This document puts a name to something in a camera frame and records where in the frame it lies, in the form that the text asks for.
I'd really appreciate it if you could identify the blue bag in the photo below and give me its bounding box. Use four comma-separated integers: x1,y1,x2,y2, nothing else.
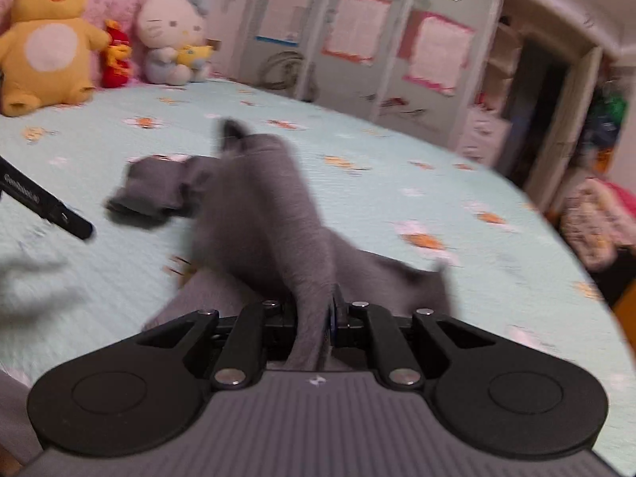
586,119,618,148

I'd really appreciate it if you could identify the orange bag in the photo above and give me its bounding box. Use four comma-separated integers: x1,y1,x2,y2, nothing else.
593,149,618,176

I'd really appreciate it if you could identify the red plush toy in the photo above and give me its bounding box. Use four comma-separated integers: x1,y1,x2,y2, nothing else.
101,19,134,89

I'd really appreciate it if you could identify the orange-bordered poster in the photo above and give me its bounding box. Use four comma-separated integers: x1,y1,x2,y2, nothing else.
321,0,394,66

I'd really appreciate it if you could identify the blue-bordered poster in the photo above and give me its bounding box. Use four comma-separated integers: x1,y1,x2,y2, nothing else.
255,0,317,45

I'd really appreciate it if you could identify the pink-bordered poster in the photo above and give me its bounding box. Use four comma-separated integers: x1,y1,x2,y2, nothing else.
401,12,476,97

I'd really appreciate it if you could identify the green plastic bag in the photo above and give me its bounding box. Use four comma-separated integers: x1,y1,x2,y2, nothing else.
591,93,630,126

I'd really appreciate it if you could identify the yellow plush toy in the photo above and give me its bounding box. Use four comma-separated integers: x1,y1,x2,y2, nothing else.
0,0,111,118

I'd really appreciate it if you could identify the coiled grey hose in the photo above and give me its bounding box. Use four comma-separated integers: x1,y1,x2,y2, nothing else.
258,50,320,103

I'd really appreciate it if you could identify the grey knit sweater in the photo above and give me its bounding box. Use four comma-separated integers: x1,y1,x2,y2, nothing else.
104,118,454,374

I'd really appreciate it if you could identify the red blanket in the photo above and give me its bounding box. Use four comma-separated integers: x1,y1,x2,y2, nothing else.
603,179,636,210

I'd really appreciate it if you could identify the wooden bedside cabinet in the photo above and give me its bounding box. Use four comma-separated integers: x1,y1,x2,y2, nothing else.
613,279,636,325

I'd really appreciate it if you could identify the white cat plush toy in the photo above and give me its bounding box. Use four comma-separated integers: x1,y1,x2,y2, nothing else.
136,0,215,86

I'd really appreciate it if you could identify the teal bee-print bedspread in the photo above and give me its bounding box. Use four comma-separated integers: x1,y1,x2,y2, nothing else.
0,77,636,458

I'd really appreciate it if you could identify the folded floral quilt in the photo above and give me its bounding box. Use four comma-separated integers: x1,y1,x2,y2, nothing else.
559,169,636,272

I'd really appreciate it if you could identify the white drawer cabinet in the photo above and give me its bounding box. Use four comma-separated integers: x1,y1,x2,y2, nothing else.
460,106,514,168

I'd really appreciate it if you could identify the white sliding-door wardrobe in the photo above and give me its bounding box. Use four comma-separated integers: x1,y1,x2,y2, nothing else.
219,0,622,170

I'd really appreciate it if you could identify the white corner shelf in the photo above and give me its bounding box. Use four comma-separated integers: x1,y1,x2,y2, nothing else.
478,20,524,121

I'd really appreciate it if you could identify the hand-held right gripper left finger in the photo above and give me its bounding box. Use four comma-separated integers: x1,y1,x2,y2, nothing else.
119,301,300,391

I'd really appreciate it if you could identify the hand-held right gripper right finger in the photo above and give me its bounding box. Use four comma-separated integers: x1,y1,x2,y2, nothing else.
328,299,515,392

